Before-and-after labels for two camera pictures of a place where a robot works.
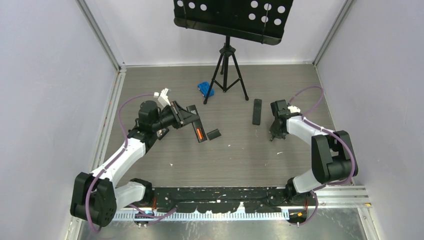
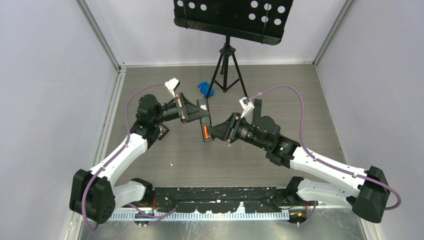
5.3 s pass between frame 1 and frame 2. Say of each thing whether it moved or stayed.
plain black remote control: stayed
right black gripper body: moved
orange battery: moved
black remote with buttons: moved
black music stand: stayed
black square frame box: stayed
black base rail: stayed
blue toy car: stayed
